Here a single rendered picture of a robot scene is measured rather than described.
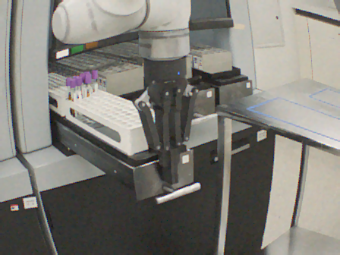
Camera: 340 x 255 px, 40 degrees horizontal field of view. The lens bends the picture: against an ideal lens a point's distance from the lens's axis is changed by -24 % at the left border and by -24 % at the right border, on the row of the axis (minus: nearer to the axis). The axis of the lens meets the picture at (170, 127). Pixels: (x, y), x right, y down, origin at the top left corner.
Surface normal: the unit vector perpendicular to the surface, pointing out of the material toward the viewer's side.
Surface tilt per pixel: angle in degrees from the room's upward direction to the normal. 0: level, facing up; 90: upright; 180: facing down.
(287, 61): 90
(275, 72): 90
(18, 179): 90
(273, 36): 90
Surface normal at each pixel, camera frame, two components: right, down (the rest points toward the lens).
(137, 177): 0.60, 0.25
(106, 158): -0.80, 0.23
